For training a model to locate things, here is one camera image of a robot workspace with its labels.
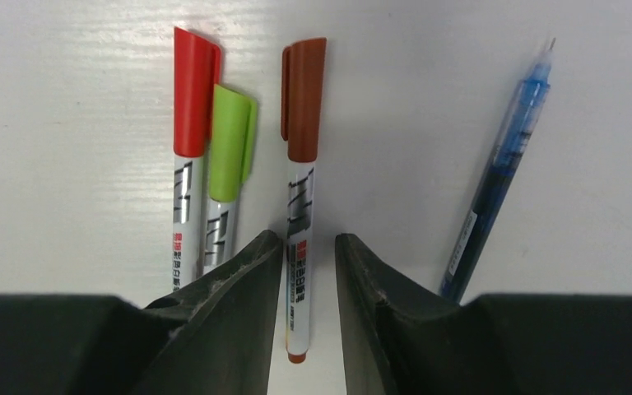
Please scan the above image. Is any blue gel pen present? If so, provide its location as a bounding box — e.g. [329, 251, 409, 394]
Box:
[439, 38, 555, 303]

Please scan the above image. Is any light green cap marker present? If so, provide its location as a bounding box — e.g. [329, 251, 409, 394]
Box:
[202, 84, 258, 275]

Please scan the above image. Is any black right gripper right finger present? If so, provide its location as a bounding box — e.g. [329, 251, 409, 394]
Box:
[335, 234, 632, 394]

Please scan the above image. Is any red cap marker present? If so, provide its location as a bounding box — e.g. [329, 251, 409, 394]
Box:
[171, 27, 221, 290]

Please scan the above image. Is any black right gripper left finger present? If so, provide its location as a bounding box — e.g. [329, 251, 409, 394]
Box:
[0, 230, 283, 394]

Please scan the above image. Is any brown marker cap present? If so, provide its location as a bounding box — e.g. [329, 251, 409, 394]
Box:
[281, 37, 328, 163]

